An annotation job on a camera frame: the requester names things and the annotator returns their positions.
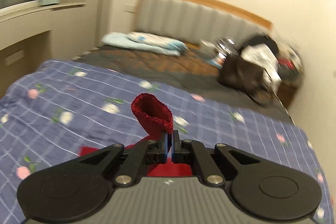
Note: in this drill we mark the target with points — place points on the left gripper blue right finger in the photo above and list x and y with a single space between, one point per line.
176 148

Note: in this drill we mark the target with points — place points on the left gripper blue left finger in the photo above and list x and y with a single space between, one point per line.
163 148

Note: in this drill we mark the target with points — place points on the red long-sleeve sweater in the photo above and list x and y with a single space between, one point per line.
155 117

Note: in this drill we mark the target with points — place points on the black and white clothing pile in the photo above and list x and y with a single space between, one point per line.
281 62

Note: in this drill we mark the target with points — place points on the dark grey brown bed quilt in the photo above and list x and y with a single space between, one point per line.
190 72

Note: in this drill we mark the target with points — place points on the dark brown handbag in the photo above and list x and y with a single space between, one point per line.
246 77

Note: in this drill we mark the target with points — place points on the light blue folded blanket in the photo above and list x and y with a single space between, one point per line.
145 42

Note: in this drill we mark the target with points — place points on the blue plaid floral bedspread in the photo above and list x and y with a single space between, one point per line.
49 115

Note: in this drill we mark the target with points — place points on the padded headboard with wood trim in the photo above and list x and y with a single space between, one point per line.
192 21

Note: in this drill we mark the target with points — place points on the beige windowsill ledge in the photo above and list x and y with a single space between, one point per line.
22 9

